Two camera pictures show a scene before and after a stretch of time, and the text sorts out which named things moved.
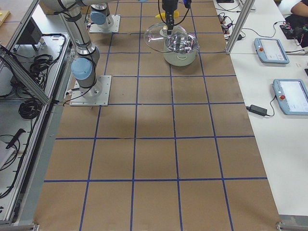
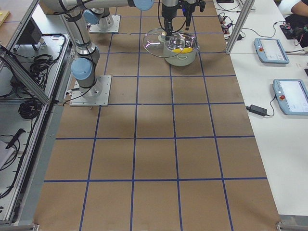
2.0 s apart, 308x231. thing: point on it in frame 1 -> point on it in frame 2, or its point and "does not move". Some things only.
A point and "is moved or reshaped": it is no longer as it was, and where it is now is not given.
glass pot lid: (156, 37) is moved or reshaped
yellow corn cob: (176, 14) is moved or reshaped
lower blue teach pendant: (292, 95) does not move
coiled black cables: (30, 109) does not move
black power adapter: (258, 110) does not move
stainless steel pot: (181, 49) does not move
